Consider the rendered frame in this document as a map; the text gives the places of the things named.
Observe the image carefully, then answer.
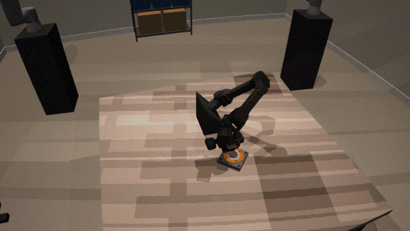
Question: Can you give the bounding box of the orange round plate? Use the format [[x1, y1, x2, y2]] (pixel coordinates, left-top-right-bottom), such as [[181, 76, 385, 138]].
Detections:
[[224, 149, 243, 163]]

